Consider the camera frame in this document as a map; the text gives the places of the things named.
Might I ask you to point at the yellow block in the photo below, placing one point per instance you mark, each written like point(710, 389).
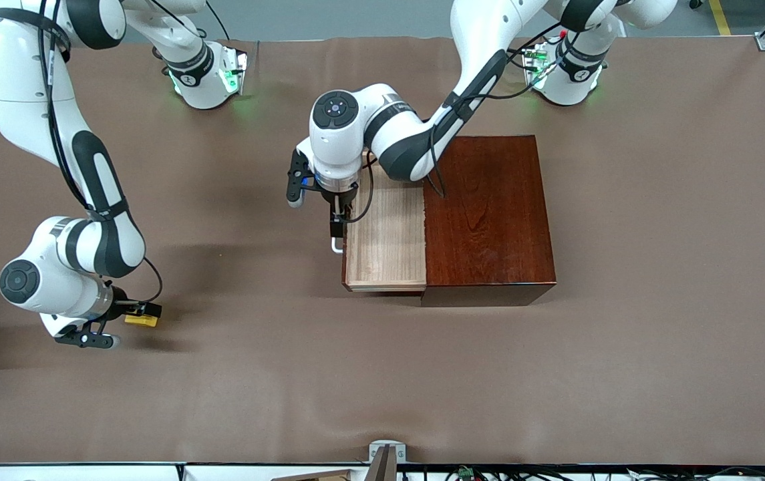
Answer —
point(138, 321)

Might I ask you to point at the light wooden board piece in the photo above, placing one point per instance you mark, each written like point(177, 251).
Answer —
point(322, 476)

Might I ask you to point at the dark brown wooden cabinet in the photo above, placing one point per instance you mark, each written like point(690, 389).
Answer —
point(489, 214)

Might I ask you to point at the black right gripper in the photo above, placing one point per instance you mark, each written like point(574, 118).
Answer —
point(119, 302)

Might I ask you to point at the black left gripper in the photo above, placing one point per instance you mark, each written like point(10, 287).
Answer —
point(339, 198)

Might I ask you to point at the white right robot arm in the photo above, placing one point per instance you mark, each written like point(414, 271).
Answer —
point(28, 120)

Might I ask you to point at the brown table cover sheet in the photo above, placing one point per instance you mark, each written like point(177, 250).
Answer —
point(222, 374)

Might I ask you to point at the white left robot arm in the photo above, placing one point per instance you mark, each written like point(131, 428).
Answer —
point(335, 143)

